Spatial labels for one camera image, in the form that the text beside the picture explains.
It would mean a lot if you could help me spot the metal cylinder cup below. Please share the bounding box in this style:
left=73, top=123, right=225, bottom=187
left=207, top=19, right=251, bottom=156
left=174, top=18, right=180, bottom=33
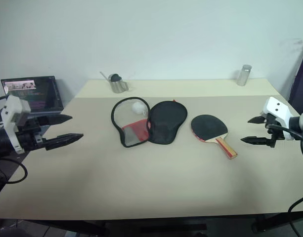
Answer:
left=236, top=64, right=253, bottom=86

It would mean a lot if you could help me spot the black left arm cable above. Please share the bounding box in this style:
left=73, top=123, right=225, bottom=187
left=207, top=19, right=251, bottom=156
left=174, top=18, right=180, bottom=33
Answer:
left=0, top=158, right=28, bottom=185

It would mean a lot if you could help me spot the grey open laptop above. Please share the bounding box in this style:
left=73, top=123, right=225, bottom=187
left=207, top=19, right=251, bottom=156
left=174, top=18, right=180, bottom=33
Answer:
left=0, top=76, right=65, bottom=121

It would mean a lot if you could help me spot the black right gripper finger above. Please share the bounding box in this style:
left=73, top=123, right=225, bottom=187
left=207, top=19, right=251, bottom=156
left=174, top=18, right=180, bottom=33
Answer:
left=247, top=115, right=266, bottom=124
left=240, top=136, right=268, bottom=146

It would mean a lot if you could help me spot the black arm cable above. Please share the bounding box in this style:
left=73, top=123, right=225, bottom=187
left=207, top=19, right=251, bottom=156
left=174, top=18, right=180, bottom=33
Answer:
left=0, top=158, right=28, bottom=185
left=267, top=124, right=303, bottom=237

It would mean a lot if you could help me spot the dark leaning board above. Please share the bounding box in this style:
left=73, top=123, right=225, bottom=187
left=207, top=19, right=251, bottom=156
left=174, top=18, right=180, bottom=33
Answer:
left=288, top=40, right=303, bottom=116

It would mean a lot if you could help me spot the black table frame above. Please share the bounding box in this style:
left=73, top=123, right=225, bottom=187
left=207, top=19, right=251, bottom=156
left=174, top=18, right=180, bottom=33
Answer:
left=25, top=211, right=303, bottom=237

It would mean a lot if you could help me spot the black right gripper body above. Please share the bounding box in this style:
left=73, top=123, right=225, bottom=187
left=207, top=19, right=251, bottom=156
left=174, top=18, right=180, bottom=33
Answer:
left=259, top=111, right=285, bottom=149

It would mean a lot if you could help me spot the black wooden table tennis paddle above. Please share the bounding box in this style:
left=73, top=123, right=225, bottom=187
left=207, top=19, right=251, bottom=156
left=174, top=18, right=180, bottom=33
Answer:
left=190, top=114, right=239, bottom=160

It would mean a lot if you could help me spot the steel spouted can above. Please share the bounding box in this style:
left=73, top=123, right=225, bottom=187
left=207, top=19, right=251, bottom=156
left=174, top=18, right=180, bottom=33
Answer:
left=99, top=71, right=130, bottom=93

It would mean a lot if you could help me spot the black red mesh paddle case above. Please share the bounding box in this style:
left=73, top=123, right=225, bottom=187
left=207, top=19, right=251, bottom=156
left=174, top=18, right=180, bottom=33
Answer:
left=111, top=96, right=188, bottom=149

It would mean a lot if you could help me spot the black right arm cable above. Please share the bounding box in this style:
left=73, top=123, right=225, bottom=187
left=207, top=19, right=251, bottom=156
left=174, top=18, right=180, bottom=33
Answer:
left=267, top=124, right=303, bottom=237

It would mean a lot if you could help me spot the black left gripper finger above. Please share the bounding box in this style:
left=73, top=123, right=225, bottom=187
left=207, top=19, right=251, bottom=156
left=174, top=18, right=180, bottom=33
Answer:
left=39, top=115, right=73, bottom=126
left=44, top=133, right=84, bottom=151

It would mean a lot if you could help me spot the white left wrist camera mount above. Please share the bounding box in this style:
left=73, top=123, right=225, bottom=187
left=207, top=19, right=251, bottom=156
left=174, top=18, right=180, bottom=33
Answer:
left=0, top=95, right=31, bottom=155

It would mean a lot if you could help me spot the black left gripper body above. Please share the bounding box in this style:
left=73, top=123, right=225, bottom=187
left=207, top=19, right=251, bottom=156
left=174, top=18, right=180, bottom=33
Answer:
left=16, top=116, right=49, bottom=152

